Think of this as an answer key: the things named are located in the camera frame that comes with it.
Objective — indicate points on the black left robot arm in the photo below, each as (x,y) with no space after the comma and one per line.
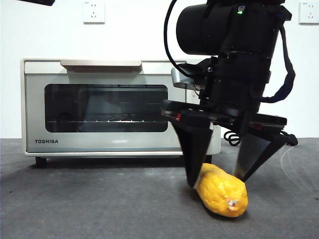
(37,2)

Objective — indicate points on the yellow corn cob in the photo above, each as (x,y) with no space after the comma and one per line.
(221,194)

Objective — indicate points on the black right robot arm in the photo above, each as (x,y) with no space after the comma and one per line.
(199,30)

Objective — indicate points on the white wall socket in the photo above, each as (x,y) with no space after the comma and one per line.
(309,13)
(94,12)

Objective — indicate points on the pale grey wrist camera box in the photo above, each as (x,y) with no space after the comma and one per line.
(180,77)

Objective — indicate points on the white Toshiba toaster oven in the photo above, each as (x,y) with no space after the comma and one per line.
(112,144)

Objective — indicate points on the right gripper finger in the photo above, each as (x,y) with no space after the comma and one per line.
(195,149)
(254,154)

